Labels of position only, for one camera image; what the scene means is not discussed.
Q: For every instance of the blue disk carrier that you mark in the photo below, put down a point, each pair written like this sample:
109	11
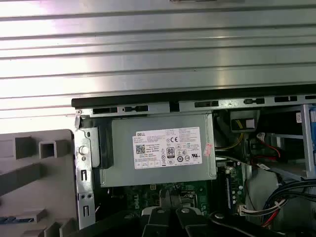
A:
311	138

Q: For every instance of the black RAM slot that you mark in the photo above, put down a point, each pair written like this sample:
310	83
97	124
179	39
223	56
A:
227	190

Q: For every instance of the CPU socket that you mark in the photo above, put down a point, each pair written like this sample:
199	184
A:
190	200

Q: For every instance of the grey power supply unit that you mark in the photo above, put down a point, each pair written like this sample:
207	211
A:
123	148

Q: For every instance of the green Dell motherboard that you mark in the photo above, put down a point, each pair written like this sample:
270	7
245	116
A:
138	193

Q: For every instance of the grey power connector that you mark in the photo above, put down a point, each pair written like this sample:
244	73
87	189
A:
249	123

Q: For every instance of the black open PC case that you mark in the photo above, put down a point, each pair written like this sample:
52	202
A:
148	101

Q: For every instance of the grey plastic parts rack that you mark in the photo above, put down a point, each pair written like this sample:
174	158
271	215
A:
37	197

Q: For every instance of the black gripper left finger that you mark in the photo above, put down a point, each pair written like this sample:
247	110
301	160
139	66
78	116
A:
158	225

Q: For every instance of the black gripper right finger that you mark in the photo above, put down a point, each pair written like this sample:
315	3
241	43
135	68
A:
192	225

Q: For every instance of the blue RAM stick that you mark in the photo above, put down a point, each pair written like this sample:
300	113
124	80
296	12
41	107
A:
24	219

